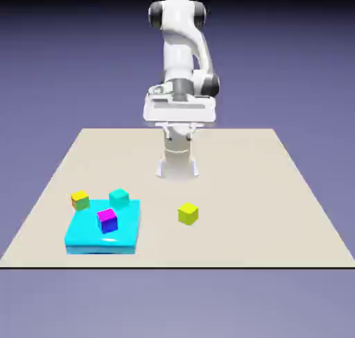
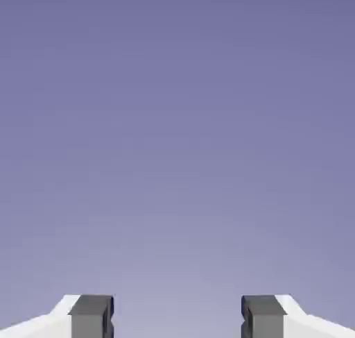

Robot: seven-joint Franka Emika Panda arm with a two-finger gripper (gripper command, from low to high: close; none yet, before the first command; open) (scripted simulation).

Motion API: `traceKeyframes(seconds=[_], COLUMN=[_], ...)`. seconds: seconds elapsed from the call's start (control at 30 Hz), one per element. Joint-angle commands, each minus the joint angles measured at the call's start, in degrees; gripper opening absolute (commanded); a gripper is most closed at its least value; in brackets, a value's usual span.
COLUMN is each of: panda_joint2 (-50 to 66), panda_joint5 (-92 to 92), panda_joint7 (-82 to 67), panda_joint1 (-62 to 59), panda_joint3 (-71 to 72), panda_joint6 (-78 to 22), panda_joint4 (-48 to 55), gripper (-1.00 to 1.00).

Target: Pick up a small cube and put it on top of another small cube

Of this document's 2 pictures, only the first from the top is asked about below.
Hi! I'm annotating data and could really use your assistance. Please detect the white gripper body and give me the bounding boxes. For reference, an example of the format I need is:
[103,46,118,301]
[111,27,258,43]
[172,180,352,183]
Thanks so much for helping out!
[142,92,218,128]

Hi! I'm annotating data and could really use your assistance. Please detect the small olive yellow cube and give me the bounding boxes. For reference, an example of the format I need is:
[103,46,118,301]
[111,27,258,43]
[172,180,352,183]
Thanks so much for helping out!
[177,202,200,226]

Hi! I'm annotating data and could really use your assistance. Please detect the small teal cube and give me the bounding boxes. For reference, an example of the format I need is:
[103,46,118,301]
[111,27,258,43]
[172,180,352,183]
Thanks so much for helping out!
[108,187,130,209]

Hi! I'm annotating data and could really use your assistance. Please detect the small magenta blue cube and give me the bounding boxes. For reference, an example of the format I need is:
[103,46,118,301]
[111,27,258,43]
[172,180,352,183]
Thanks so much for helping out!
[96,208,119,235]

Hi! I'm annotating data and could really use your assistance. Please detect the small yellow orange green cube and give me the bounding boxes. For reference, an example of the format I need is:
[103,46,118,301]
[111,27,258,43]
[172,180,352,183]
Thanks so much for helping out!
[70,189,90,212]

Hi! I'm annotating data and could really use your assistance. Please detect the large cyan box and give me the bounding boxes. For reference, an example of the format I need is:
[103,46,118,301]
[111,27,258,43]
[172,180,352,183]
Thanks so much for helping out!
[64,198,141,255]

